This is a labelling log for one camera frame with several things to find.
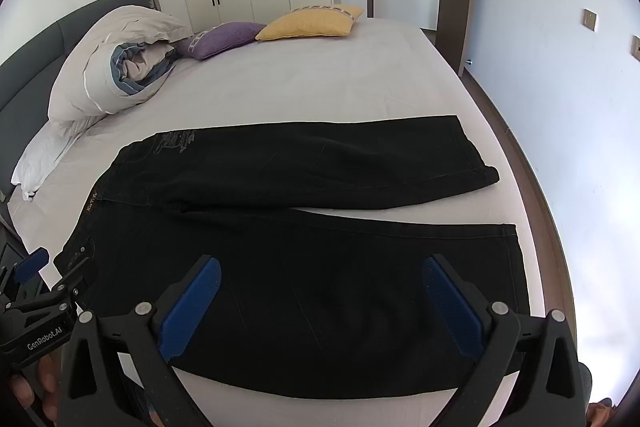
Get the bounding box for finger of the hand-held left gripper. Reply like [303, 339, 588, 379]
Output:
[10, 247, 51, 289]
[49, 257, 98, 309]

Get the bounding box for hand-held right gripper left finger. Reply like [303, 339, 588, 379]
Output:
[59, 254, 223, 427]

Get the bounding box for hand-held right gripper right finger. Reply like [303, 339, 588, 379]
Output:
[424, 253, 587, 427]

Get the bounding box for black pants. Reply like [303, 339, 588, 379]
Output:
[52, 114, 532, 400]

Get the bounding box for person's left hand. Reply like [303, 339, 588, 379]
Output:
[9, 347, 63, 424]

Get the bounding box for white pillow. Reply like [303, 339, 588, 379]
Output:
[11, 114, 108, 202]

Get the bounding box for grey padded headboard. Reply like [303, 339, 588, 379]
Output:
[0, 0, 161, 130]

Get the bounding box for folded white duvet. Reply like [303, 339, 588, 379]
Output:
[47, 4, 196, 122]

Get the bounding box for bed with white sheet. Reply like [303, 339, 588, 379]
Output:
[7, 17, 551, 427]

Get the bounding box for purple cushion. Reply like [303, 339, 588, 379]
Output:
[175, 21, 267, 61]

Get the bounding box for yellow cushion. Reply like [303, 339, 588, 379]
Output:
[255, 4, 365, 42]

